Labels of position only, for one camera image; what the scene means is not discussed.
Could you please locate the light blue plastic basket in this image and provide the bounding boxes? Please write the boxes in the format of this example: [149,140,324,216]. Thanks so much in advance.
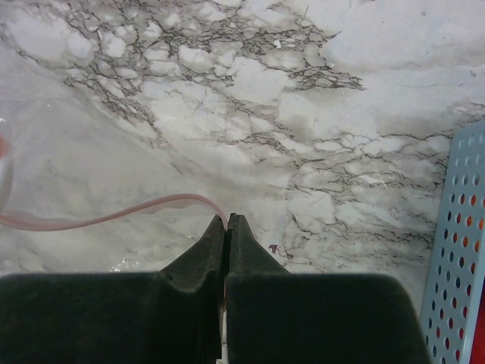
[420,121,484,363]

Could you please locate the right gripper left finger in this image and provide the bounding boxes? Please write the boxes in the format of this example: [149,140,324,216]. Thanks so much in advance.
[1,218,224,363]

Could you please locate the clear zip top bag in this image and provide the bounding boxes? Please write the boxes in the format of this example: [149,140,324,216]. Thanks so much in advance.
[1,99,221,275]

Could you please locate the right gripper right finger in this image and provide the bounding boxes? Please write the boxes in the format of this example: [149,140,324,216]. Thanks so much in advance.
[226,214,430,363]

